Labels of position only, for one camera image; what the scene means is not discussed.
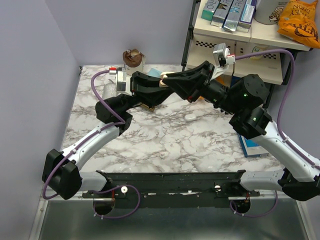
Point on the purple white toothpaste box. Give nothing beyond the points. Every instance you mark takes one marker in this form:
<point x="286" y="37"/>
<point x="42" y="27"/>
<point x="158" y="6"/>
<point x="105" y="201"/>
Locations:
<point x="247" y="15"/>

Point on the silver blue toothpaste box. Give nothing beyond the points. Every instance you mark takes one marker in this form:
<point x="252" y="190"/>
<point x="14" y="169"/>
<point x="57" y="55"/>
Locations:
<point x="233" y="17"/>

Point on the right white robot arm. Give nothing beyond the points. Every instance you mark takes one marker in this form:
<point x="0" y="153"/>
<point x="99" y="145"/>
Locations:
<point x="300" y="179"/>

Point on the white popcorn tub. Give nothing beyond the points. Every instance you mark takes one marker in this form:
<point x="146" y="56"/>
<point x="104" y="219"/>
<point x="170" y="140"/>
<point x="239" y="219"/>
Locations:
<point x="268" y="11"/>

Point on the white earbud charging case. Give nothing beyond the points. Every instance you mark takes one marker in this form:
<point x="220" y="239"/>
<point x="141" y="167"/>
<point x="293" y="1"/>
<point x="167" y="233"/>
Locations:
<point x="190" y="117"/>

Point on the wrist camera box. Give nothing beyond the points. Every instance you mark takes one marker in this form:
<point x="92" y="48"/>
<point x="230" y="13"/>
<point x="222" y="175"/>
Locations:
<point x="123" y="83"/>
<point x="223" y="60"/>

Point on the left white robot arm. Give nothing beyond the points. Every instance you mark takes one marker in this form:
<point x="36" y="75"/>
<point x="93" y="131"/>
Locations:
<point x="61" y="173"/>

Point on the brown lidded white cup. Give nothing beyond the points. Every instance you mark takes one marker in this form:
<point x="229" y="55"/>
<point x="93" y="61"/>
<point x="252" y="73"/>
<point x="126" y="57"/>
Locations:
<point x="134" y="61"/>

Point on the blue Harry's razor box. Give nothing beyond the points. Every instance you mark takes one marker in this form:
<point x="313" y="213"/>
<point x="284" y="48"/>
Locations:
<point x="251" y="149"/>

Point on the blue brown chips bag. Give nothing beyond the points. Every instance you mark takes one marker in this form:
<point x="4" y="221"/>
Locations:
<point x="153" y="73"/>

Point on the grey toothpaste box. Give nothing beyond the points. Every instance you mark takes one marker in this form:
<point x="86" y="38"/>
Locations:
<point x="221" y="13"/>

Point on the orange honey dijon chips bag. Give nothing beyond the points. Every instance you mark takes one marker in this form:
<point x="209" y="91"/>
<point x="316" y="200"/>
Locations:
<point x="297" y="22"/>

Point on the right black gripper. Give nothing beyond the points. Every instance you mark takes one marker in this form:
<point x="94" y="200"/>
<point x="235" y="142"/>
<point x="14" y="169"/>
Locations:
<point x="192" y="83"/>

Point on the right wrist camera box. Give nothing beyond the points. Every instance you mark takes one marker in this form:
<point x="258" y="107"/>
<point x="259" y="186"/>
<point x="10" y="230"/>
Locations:
<point x="223" y="60"/>

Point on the silver glitter pouch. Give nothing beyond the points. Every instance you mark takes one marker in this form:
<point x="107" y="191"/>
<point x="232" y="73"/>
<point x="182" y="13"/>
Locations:
<point x="109" y="90"/>

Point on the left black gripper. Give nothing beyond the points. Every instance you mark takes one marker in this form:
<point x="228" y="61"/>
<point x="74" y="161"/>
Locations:
<point x="139" y="80"/>

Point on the orange snack bag lower shelf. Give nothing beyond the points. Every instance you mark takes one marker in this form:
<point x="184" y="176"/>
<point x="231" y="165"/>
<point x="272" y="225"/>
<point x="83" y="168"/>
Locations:
<point x="220" y="81"/>

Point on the black frame cream shelf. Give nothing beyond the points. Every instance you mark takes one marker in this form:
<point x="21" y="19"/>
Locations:
<point x="202" y="37"/>

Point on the teal toothpaste box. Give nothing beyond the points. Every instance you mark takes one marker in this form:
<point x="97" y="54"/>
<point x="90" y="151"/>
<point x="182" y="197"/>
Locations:
<point x="209" y="9"/>

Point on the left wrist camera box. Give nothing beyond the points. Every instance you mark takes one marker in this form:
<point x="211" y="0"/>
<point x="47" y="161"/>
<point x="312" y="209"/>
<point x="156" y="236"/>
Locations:
<point x="123" y="83"/>

